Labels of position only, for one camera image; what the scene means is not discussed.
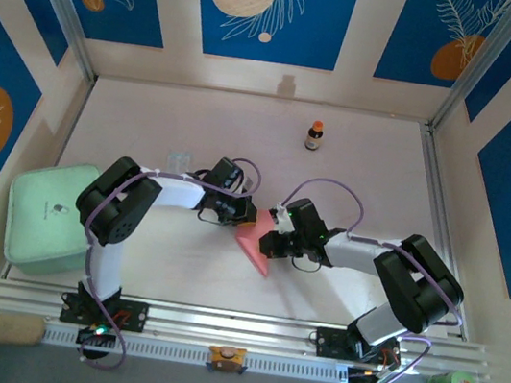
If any pink cloth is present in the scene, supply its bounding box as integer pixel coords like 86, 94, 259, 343
228, 203, 280, 280

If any beige foam roll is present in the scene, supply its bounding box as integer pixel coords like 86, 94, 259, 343
0, 310, 47, 353

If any yellow clamp fixture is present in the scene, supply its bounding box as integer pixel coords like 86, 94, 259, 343
205, 342, 251, 376

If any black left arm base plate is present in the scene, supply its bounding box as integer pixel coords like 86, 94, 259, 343
58, 290, 151, 335

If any clear plastic packet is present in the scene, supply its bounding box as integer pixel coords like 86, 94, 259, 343
164, 149, 194, 177

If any small brown bottle orange cap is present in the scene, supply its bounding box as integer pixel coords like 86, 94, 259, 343
302, 118, 326, 153

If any aluminium side rail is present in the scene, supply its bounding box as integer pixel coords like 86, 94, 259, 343
387, 124, 499, 343

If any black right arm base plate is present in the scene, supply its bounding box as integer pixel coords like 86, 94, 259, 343
306, 325, 403, 371

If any slotted grey cable duct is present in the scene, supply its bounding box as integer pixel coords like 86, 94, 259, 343
39, 316, 352, 383

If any aluminium corner post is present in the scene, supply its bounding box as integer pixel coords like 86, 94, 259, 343
0, 0, 110, 84
427, 0, 511, 145

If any mint green case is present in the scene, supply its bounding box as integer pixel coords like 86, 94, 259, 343
0, 152, 105, 286

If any aluminium rail frame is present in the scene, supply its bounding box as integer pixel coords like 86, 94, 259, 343
0, 267, 498, 383

